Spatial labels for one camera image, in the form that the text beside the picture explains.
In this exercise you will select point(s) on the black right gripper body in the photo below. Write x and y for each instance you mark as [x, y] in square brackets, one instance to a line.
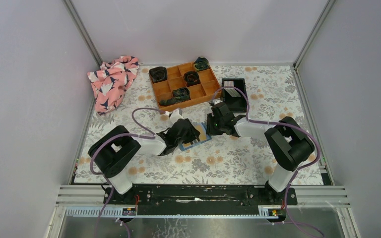
[215, 126]

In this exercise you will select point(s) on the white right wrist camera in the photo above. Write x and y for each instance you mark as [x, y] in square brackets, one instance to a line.
[215, 103]

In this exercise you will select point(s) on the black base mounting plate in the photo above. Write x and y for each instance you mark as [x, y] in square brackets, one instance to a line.
[165, 200]

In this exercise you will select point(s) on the black card box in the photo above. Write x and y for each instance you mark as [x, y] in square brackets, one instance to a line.
[232, 97]

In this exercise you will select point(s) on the blue leather card holder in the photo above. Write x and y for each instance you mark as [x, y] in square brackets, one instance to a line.
[198, 143]

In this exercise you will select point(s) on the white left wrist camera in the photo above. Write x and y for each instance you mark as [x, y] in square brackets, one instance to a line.
[175, 115]

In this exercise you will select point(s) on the aluminium front rail frame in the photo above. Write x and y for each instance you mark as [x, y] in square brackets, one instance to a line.
[307, 196]

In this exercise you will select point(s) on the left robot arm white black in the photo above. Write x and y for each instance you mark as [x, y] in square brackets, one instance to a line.
[115, 150]

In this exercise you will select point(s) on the pink patterned cloth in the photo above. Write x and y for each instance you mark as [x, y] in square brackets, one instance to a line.
[111, 81]

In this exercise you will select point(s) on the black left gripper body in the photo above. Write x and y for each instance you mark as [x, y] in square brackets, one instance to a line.
[188, 137]

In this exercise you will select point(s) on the rolled green tie top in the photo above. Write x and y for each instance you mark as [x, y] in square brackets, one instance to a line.
[201, 64]

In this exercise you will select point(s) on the rolled dark tie centre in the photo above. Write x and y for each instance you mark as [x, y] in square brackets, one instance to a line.
[191, 78]

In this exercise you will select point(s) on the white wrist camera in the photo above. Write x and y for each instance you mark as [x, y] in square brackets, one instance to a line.
[215, 103]
[175, 115]

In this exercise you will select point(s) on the rolled green tie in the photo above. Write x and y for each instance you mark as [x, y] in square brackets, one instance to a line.
[178, 96]
[201, 64]

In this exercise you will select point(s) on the floral table mat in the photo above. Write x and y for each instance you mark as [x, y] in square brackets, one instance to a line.
[224, 159]

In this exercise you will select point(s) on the wooden compartment tray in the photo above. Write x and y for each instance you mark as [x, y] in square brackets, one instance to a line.
[174, 79]

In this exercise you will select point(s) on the rolled dark tie far left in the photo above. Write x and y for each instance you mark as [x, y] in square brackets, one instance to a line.
[158, 74]

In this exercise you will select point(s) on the rolled green tie front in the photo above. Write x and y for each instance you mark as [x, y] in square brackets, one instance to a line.
[178, 96]

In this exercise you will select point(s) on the rolled dark tie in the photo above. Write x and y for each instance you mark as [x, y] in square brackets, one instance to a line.
[158, 74]
[191, 78]

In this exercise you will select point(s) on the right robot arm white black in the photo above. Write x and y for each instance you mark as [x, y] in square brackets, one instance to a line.
[290, 144]

